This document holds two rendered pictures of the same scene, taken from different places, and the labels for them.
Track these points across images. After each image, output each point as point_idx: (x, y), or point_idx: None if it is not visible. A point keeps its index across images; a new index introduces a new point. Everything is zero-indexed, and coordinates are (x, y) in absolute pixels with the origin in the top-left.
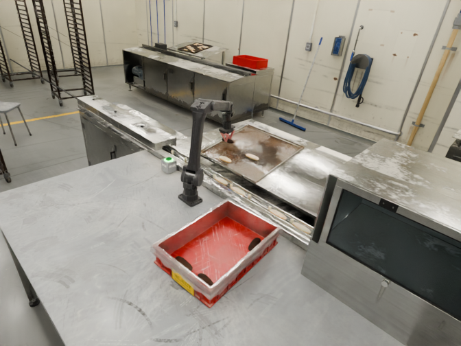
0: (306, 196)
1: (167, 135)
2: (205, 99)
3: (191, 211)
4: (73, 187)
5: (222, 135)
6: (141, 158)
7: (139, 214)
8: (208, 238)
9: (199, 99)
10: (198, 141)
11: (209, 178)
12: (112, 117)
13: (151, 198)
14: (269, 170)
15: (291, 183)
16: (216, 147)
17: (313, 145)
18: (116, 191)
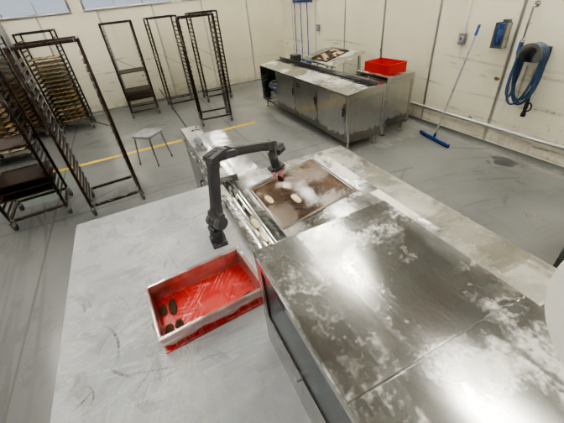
0: None
1: (230, 170)
2: (226, 145)
3: (211, 254)
4: (136, 220)
5: (272, 174)
6: (203, 193)
7: (169, 252)
8: (208, 284)
9: (216, 148)
10: (213, 189)
11: (244, 220)
12: (195, 149)
13: (187, 236)
14: (303, 216)
15: None
16: (268, 185)
17: (369, 187)
18: (164, 227)
